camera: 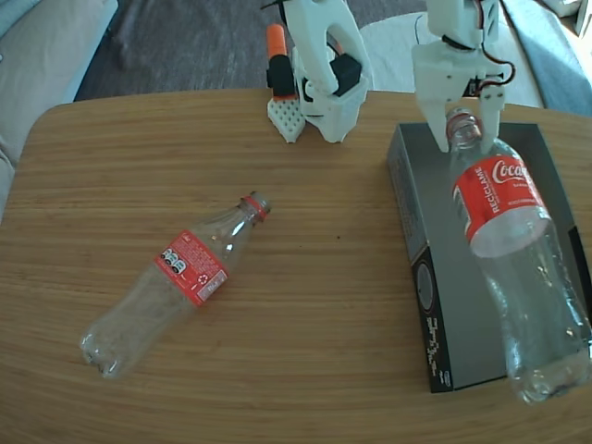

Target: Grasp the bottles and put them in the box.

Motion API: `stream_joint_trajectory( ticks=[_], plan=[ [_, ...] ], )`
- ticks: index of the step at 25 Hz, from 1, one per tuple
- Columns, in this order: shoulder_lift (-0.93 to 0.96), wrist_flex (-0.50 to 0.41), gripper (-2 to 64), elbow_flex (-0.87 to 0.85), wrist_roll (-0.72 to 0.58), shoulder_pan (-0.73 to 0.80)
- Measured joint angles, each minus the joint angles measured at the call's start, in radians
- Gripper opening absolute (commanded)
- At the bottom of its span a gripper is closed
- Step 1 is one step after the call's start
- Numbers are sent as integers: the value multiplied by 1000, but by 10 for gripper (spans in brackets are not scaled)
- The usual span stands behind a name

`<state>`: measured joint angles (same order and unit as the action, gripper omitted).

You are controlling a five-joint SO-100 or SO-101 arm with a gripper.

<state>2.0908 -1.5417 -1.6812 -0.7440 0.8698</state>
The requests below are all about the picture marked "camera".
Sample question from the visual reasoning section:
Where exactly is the grey cardboard box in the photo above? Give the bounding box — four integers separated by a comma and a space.
386, 121, 592, 395

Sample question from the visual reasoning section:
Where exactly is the light grey sofa cushion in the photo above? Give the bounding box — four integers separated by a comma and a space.
359, 8, 547, 110

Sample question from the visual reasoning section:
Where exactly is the dark grey rug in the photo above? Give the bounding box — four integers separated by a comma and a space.
73, 0, 429, 104

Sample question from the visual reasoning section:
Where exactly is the light blue cushion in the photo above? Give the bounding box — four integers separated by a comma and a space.
0, 0, 42, 39

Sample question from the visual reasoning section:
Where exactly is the beige sofa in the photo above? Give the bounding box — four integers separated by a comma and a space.
0, 0, 119, 218

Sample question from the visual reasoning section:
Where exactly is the blue grey cushion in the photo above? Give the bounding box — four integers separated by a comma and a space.
499, 0, 592, 117

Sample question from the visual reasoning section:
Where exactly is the clear bottle red label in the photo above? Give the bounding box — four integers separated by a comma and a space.
443, 106, 592, 406
79, 190, 273, 380

